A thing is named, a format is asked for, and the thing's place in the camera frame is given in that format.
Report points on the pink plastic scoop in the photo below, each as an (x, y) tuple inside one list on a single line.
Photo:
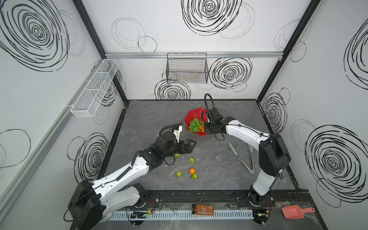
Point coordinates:
[(296, 212)]

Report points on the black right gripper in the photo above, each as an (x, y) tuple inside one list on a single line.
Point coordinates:
[(211, 123)]

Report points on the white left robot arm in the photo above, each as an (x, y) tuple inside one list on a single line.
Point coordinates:
[(94, 202)]

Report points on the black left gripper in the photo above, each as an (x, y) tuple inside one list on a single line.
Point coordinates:
[(182, 146)]

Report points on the green kitchen tongs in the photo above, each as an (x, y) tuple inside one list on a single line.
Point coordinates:
[(251, 169)]

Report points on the clear wall shelf rack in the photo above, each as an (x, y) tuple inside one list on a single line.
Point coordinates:
[(98, 90)]

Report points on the black corner frame post left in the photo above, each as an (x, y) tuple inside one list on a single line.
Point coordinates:
[(97, 43)]

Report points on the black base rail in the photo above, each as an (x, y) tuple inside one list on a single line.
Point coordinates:
[(238, 197)]

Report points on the black wire basket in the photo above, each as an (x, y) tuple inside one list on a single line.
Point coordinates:
[(187, 70)]

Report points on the brown bottle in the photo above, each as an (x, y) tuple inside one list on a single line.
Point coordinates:
[(203, 209)]

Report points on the green fake grape bunch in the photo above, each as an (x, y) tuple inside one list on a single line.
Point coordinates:
[(195, 125)]

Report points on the black corner frame post right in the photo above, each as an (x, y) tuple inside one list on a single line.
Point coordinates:
[(290, 45)]

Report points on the white slotted cable duct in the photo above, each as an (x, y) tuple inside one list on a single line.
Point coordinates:
[(184, 215)]

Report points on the red flower-shaped fruit bowl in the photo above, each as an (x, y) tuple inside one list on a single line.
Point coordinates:
[(199, 113)]

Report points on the black corner frame post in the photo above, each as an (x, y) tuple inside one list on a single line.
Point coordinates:
[(290, 45), (97, 43)]

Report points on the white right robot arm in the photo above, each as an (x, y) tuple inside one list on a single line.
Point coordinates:
[(273, 153)]

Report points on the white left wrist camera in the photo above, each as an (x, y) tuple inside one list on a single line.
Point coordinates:
[(176, 130)]

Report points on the aluminium wall rail back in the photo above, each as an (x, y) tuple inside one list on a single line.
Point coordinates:
[(217, 54)]

